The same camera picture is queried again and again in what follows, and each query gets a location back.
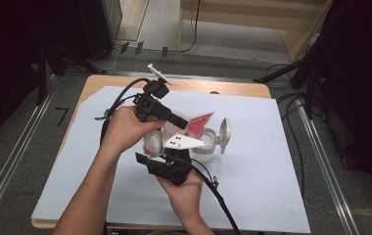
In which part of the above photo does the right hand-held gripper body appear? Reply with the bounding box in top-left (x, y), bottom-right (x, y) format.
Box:
top-left (146, 132), bottom-right (208, 186)

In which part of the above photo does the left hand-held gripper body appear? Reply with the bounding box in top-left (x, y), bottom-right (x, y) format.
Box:
top-left (132, 63), bottom-right (175, 123)

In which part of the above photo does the red and white refill pouch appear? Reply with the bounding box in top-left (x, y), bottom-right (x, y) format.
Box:
top-left (142, 111), bottom-right (215, 158)

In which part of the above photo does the white lidded jar with handle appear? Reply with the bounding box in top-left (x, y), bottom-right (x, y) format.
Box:
top-left (188, 117), bottom-right (232, 164)

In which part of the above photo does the person's right hand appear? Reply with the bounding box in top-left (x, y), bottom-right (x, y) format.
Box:
top-left (157, 169), bottom-right (205, 223)

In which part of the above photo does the person's left hand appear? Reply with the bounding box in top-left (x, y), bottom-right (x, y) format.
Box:
top-left (100, 106), bottom-right (165, 156)

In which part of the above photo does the white paper sheet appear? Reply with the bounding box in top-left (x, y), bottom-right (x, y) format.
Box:
top-left (30, 85), bottom-right (309, 233)

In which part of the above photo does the black cabinet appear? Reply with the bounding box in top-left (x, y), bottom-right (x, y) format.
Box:
top-left (75, 0), bottom-right (123, 62)

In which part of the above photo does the wooden shelf unit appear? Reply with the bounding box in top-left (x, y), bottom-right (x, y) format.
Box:
top-left (177, 0), bottom-right (334, 63)

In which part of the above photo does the black tripod stand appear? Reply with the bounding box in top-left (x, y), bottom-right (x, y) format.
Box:
top-left (253, 32), bottom-right (339, 120)

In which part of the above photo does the black curtain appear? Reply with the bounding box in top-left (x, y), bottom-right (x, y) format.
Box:
top-left (0, 0), bottom-right (87, 151)
top-left (317, 0), bottom-right (372, 210)

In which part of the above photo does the left hand-held gripper cable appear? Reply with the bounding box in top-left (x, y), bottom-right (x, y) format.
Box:
top-left (95, 77), bottom-right (151, 146)

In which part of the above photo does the hand-held gripper cable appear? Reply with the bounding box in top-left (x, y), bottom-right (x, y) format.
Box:
top-left (190, 160), bottom-right (242, 235)
top-left (95, 77), bottom-right (151, 146)

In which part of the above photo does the right hand-held gripper cable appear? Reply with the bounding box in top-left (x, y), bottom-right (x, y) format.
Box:
top-left (190, 160), bottom-right (242, 235)

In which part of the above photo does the white floor cable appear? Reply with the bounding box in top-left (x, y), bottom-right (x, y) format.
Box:
top-left (100, 45), bottom-right (123, 71)

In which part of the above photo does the black hanging cable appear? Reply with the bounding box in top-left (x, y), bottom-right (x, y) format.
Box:
top-left (178, 0), bottom-right (202, 54)

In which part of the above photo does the black floor cable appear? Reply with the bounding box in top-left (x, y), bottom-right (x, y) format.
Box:
top-left (266, 63), bottom-right (306, 197)

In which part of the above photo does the metal floor rail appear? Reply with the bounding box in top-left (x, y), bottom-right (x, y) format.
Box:
top-left (296, 97), bottom-right (359, 235)
top-left (0, 94), bottom-right (53, 226)

